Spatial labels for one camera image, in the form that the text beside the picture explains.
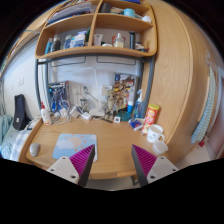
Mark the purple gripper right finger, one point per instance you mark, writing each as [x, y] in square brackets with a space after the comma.
[150, 168]

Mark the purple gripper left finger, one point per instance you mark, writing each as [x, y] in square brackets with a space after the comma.
[75, 168]

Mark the light blue mouse pad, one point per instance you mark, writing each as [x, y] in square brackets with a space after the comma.
[69, 144]

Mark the grey computer mouse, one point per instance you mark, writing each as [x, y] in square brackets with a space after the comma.
[34, 149]

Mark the clear plastic cup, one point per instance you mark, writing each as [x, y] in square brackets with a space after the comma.
[159, 147]

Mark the white mug with face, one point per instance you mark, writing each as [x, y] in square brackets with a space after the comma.
[155, 133]

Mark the wooden desk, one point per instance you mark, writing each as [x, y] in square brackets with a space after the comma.
[114, 144]

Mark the white power strip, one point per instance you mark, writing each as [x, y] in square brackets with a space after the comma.
[86, 116]

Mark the red yellow chips can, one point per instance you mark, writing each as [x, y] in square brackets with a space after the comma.
[150, 117]

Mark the white desk lamp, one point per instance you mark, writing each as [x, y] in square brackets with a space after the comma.
[89, 93]

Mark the blue spray bottle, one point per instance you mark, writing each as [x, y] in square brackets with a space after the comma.
[138, 105]

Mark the white glue bottle red cap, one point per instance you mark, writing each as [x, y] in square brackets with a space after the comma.
[45, 115]

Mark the blue checkered bedding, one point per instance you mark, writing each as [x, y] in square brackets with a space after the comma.
[11, 140]

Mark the wooden model ornament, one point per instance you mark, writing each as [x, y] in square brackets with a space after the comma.
[118, 96]

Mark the black bag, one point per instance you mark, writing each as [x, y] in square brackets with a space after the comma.
[20, 117]

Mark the blue tool package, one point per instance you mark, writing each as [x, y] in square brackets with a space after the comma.
[59, 95]

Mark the clear bottle on shelf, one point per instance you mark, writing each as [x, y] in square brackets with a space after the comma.
[119, 41]

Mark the white tube on shelf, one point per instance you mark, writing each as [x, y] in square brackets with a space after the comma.
[97, 39]

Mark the black bottle on shelf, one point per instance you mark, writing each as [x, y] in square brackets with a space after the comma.
[132, 39]

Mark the teal tape roll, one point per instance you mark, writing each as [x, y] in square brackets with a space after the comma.
[129, 12]

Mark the wooden wall shelf unit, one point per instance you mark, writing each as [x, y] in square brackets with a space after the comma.
[109, 25]

